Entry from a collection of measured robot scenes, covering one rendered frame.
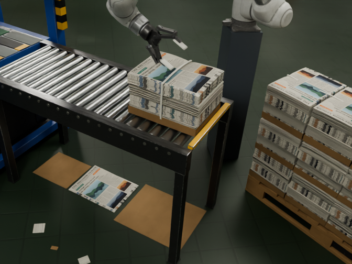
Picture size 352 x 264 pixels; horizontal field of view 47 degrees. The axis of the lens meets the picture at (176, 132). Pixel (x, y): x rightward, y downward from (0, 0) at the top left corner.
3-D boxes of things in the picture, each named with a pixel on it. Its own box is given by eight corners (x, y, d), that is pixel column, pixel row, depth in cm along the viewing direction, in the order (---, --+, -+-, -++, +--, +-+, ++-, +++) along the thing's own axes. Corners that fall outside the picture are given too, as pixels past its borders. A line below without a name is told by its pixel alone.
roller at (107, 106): (146, 84, 237) (149, 77, 233) (97, 123, 203) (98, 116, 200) (140, 80, 238) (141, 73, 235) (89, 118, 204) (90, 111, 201)
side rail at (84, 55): (231, 118, 225) (234, 100, 218) (227, 123, 221) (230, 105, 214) (47, 55, 273) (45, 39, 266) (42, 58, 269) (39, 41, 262)
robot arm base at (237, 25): (218, 20, 256) (219, 12, 253) (252, 20, 260) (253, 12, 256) (226, 32, 242) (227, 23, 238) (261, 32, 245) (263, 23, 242)
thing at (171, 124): (220, 109, 209) (221, 102, 206) (195, 137, 188) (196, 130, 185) (192, 100, 214) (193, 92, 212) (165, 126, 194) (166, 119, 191)
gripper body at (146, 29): (152, 20, 188) (167, 32, 188) (145, 33, 194) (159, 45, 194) (143, 24, 183) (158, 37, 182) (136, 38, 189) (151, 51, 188)
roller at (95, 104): (134, 70, 236) (130, 74, 239) (82, 107, 202) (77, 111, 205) (140, 77, 237) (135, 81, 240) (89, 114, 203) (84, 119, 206)
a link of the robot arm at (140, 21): (136, 25, 195) (146, 33, 195) (125, 31, 189) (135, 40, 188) (144, 11, 189) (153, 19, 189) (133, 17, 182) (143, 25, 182)
